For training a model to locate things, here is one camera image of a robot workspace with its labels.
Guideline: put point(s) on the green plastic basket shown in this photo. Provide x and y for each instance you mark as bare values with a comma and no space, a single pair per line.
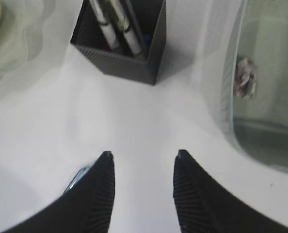
258,126

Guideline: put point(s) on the blue grey pen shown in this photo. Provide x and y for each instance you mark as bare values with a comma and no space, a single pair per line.
81,173

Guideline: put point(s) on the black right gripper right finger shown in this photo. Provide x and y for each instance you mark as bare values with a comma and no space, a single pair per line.
204,206

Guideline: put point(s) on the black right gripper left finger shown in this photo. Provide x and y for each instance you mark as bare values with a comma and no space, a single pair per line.
86,208

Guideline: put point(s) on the white paper ball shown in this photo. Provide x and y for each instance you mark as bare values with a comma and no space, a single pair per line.
245,78

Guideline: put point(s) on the green wavy glass plate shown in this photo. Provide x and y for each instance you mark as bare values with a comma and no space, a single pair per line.
24,32

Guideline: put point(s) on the blue pencil sharpener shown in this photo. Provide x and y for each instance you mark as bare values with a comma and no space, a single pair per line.
148,40

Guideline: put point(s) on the beige pen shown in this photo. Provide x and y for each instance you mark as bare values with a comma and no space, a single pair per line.
123,23

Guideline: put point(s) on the black mesh pen holder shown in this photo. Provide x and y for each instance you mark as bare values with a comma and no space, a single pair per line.
147,16

